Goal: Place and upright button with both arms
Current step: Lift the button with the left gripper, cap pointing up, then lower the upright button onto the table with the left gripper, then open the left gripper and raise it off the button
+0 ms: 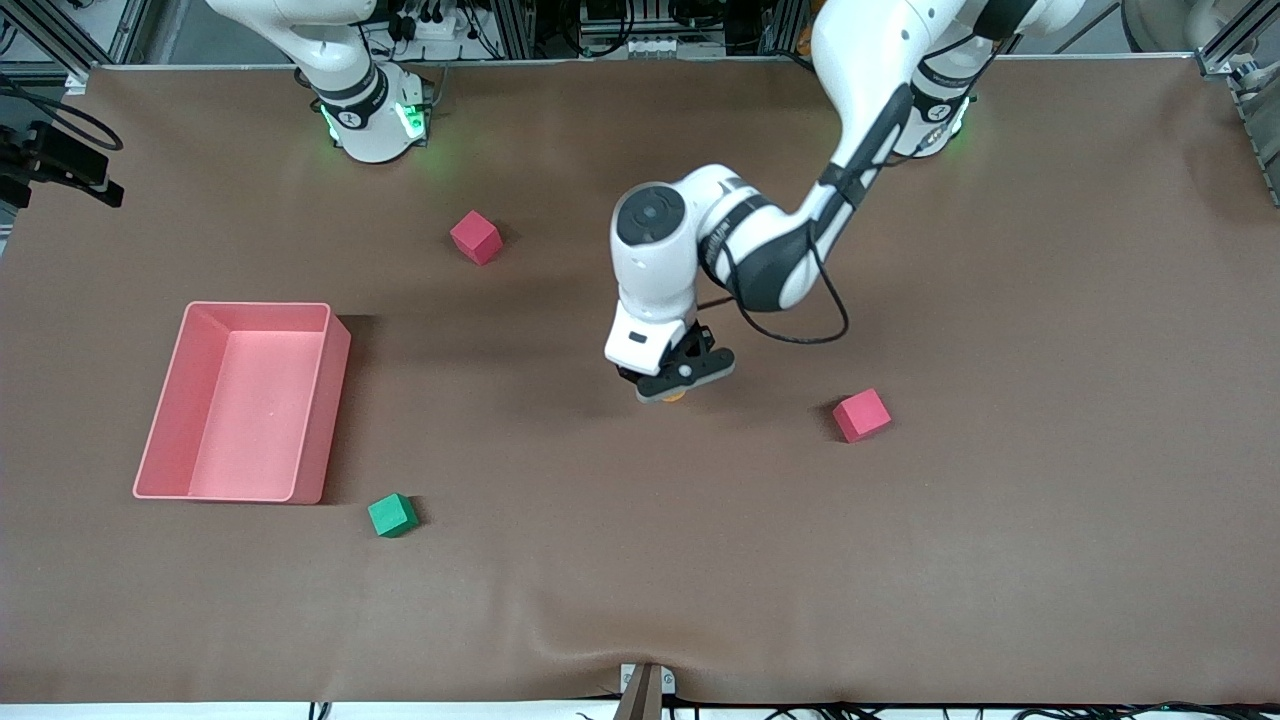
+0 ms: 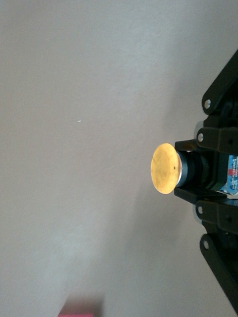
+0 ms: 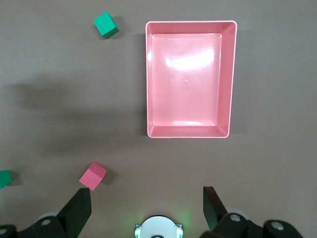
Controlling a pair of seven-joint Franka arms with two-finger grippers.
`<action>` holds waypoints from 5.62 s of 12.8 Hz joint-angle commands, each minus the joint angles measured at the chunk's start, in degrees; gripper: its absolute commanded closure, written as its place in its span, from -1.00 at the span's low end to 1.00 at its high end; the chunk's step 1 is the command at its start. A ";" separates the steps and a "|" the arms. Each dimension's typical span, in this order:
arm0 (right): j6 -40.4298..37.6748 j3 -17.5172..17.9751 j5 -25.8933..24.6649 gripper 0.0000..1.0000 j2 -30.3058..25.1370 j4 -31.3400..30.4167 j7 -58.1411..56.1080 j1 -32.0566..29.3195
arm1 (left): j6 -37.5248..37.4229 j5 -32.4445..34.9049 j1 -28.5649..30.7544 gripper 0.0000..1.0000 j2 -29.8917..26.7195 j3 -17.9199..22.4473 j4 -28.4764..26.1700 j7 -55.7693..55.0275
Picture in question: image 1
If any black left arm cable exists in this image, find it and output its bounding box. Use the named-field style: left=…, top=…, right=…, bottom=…
left=698, top=40, right=1001, bottom=346

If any white power strip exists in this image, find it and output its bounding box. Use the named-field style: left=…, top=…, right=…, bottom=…
left=395, top=8, right=463, bottom=43

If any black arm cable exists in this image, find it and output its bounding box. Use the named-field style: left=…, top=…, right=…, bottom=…
left=698, top=40, right=1001, bottom=346
left=0, top=75, right=125, bottom=153

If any metal table edge bracket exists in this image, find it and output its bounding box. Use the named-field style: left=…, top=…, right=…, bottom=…
left=618, top=662, right=677, bottom=720

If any pink foam cube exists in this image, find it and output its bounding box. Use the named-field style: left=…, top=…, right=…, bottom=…
left=832, top=388, right=893, bottom=444
left=449, top=210, right=504, bottom=267

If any aluminium frame rail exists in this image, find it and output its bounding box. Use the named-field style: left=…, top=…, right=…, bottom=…
left=1195, top=0, right=1280, bottom=206
left=0, top=0, right=151, bottom=96

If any green foam cube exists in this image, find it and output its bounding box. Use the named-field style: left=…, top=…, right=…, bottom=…
left=367, top=492, right=420, bottom=539

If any pink plastic tray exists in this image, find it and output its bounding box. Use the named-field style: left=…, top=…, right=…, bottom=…
left=133, top=301, right=353, bottom=505

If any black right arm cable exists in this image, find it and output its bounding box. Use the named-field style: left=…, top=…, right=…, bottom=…
left=0, top=75, right=125, bottom=153

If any white terminal strip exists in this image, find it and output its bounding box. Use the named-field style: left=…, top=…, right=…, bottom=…
left=590, top=35, right=693, bottom=57

